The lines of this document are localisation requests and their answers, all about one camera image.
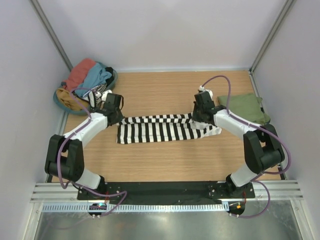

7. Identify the black white striped top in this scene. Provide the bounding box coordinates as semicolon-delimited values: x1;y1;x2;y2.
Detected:
116;113;222;145

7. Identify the green motorcycle tank top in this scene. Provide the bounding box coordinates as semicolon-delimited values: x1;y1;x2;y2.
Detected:
229;93;271;125

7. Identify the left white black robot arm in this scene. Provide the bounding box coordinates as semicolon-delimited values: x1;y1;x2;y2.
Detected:
44;90;124;200

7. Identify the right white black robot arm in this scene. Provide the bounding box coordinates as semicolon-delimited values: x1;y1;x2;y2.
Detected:
192;90;285;198

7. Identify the narrow striped garment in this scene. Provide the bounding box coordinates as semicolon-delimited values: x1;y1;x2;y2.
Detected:
84;84;107;109

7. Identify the teal laundry basket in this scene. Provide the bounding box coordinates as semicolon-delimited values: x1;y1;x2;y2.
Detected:
53;58;118;116

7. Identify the teal blue garment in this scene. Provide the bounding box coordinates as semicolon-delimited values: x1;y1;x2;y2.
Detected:
74;62;118;98

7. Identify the red garment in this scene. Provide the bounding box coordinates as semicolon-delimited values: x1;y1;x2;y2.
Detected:
62;58;96;91

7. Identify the mustard yellow garment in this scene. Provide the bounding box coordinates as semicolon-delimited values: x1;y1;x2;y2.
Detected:
55;88;89;112

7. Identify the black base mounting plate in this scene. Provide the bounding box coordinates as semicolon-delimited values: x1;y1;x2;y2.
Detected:
76;180;256;206

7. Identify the aluminium front rail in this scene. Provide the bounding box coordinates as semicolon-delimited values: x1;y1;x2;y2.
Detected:
31;180;303;202

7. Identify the perforated white cable duct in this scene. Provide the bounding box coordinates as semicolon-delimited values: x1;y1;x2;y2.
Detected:
42;202;229;213

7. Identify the left aluminium corner post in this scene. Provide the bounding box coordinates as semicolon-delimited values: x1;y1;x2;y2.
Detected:
29;0;73;71

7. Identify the aluminium corner post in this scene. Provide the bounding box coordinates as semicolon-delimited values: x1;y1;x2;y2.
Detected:
29;0;73;71
248;0;297;76

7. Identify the right aluminium corner post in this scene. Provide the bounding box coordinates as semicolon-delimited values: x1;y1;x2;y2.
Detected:
248;0;297;76

